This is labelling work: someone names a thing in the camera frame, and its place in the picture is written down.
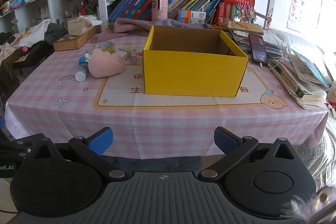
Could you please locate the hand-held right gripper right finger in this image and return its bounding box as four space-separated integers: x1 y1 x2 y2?
197 126 298 181

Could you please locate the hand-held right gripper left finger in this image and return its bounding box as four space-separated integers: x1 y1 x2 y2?
25 127 128 180

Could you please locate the white blue spray bottle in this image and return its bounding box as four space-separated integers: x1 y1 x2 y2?
75 56 91 82

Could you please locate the pink plush toy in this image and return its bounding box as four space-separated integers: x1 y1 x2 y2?
88 49 125 79

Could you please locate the yellow cardboard box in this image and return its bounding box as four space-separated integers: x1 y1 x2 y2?
142 25 249 97

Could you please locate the yellow tape roll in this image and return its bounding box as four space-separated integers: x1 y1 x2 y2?
93 41 116 54

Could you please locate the grey printed blanket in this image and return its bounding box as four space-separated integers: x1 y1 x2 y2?
291 119 336 188

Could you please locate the stack of books and papers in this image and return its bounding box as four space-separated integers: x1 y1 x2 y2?
268 30 331 110

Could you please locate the black smartphone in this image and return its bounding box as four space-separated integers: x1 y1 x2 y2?
248 33 269 65

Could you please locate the wooden chess box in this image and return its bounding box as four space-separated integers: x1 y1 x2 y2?
52 26 101 52

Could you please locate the grey fluffy pompom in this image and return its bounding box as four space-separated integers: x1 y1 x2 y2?
280 185 336 224

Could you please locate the grey garment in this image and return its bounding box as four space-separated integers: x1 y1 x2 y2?
43 22 69 45

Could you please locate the cream tissue pack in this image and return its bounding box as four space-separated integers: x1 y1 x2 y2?
67 15 103 36

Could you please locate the pink purple cloth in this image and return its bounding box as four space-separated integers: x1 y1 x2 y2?
91 17 214 43

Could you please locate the orange blue white carton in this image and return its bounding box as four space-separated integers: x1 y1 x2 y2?
178 10 206 19
180 18 205 25

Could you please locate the colourful cartoon card stand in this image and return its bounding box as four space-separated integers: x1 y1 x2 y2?
235 3 257 24

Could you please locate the white open shelf unit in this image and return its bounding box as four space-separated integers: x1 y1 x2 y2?
0 0 99 33

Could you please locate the row of red thick books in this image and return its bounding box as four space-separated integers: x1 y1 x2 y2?
213 0 255 26

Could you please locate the row of colourful picture books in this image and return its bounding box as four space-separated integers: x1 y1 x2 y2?
108 0 222 25

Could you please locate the pink cylindrical appliance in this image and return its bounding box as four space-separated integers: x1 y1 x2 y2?
151 0 168 22

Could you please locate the white charging cable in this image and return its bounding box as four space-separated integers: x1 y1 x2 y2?
259 56 288 71

